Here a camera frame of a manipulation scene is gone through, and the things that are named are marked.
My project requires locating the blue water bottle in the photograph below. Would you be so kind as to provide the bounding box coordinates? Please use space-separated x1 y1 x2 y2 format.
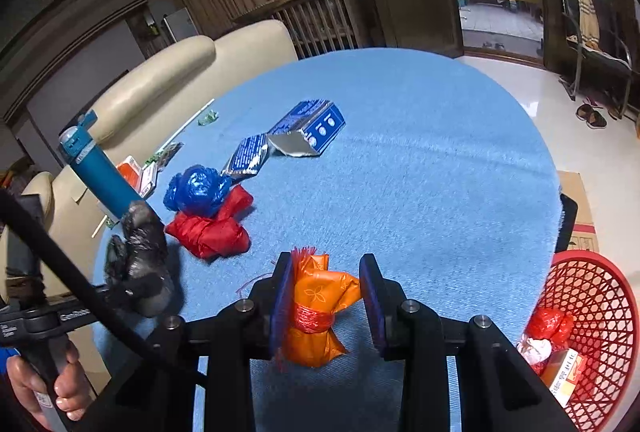
58 110 142 221

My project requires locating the blue table cloth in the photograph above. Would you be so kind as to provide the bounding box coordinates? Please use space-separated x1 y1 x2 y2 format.
92 47 564 432

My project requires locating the black smartphone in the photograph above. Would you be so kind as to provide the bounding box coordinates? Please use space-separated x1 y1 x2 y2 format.
554 193 578 253

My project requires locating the person's left hand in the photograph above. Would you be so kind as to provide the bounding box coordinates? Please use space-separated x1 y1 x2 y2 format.
5 341 94 430

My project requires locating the green candy wrapper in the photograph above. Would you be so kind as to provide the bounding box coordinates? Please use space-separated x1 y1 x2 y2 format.
198 110 219 126

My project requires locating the black metal armchair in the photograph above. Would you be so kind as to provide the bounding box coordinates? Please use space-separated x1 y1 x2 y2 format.
561 0 634 120

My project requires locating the brown cardboard box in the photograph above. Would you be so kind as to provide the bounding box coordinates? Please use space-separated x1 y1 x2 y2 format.
558 171 600 252

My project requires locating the red plastic bag bundle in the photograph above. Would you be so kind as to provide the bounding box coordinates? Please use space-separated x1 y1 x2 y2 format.
165 186 254 262

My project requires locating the torn blue box flap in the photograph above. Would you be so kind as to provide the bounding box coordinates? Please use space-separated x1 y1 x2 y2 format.
221 134 270 181

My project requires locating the blue plastic bag bundle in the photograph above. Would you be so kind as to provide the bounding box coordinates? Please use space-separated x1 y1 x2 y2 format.
163 164 232 217

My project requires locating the blue toothpaste box piece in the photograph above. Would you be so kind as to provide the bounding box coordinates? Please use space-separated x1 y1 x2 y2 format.
266 99 346 158

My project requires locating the pair of brown slippers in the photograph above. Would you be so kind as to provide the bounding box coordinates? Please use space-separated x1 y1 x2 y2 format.
576 103 606 129

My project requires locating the black plastic bag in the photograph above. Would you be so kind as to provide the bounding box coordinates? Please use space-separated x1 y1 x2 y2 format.
103 200 174 318

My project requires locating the wooden slatted crib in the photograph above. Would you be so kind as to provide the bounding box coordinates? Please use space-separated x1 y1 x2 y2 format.
233 0 374 59

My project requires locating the red plastic mesh basket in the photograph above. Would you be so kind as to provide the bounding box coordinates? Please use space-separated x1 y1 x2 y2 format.
523 250 639 431

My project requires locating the orange white small packet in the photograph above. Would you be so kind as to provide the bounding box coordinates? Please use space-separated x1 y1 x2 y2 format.
116 155 158 199

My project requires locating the red white snack package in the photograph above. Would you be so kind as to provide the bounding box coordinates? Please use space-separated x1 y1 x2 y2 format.
516 334 586 407

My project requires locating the orange plastic bag bundle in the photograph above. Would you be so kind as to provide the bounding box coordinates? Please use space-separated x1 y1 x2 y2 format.
282 247 361 368

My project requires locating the cream leather sofa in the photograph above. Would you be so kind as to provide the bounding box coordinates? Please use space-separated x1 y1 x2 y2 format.
24 20 297 277

